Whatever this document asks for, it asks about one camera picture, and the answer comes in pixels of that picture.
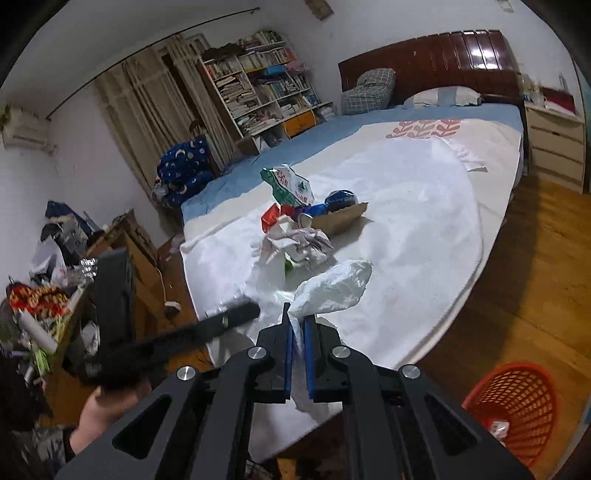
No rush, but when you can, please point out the wall air conditioner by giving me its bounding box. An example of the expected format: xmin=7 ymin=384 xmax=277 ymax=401
xmin=1 ymin=105 xmax=49 ymax=150

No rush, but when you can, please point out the person's left hand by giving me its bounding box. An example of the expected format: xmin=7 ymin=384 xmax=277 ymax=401
xmin=69 ymin=378 xmax=151 ymax=455

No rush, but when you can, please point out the white and blue pillow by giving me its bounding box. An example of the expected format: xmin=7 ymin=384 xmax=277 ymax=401
xmin=403 ymin=86 xmax=482 ymax=108

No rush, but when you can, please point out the red small package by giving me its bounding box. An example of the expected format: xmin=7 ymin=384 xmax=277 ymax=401
xmin=260 ymin=203 xmax=294 ymax=233

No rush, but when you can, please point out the red plastic mesh basket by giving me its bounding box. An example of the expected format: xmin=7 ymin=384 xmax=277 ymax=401
xmin=462 ymin=362 xmax=559 ymax=467

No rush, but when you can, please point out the wooden side desk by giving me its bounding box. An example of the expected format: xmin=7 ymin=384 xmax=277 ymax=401
xmin=40 ymin=210 xmax=182 ymax=426

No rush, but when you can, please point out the small framed wall picture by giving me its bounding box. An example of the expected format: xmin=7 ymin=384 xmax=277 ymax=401
xmin=304 ymin=0 xmax=334 ymax=21

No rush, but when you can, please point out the beige curtain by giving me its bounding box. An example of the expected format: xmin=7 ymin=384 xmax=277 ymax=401
xmin=93 ymin=35 xmax=238 ymax=194

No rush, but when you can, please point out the blue moon-pattern blanket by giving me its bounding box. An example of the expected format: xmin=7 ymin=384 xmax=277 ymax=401
xmin=152 ymin=136 xmax=215 ymax=209

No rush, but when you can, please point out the cream bedside drawer cabinet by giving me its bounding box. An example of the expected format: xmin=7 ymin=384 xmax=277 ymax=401
xmin=525 ymin=102 xmax=586 ymax=193

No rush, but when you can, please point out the blue round wrapper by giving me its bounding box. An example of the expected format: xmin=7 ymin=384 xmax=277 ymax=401
xmin=325 ymin=190 xmax=359 ymax=213

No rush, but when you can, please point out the crumpled grey white paper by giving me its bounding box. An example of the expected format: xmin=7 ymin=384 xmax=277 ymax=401
xmin=260 ymin=216 xmax=334 ymax=268

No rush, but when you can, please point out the brown cardboard piece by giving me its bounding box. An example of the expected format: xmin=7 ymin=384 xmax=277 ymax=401
xmin=311 ymin=202 xmax=369 ymax=238

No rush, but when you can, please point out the grey plaid pillow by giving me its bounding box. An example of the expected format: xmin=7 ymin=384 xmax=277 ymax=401
xmin=341 ymin=68 xmax=396 ymax=115

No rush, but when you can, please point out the white bookshelf with books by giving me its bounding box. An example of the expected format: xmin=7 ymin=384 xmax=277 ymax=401
xmin=200 ymin=29 xmax=335 ymax=156

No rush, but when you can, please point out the white plastic bag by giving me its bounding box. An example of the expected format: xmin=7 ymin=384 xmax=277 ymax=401
xmin=287 ymin=259 xmax=373 ymax=422

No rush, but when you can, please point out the green and white carton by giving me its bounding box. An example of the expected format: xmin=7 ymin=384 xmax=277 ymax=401
xmin=260 ymin=164 xmax=315 ymax=207

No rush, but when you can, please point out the dark red wooden headboard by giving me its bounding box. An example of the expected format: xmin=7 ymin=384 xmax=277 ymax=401
xmin=339 ymin=30 xmax=522 ymax=106

